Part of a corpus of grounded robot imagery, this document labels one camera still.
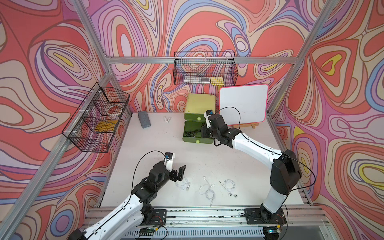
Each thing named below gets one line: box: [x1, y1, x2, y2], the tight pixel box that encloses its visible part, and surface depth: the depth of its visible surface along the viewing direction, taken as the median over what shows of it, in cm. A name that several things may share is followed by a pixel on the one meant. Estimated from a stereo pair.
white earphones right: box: [219, 179, 238, 198], surface depth 86 cm
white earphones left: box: [175, 177, 191, 191], surface depth 86 cm
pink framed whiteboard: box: [219, 84, 268, 126], surface depth 103 cm
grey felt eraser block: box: [137, 111, 151, 129], surface depth 114 cm
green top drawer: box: [184, 112, 206, 121], surface depth 93 cm
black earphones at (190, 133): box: [185, 130, 197, 137], surface depth 98 cm
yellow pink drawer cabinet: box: [184, 93, 216, 121], surface depth 98 cm
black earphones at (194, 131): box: [191, 129, 202, 137], surface depth 98 cm
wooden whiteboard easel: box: [234, 122, 259, 129], surface depth 109 cm
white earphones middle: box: [198, 176, 216, 207], surface depth 84 cm
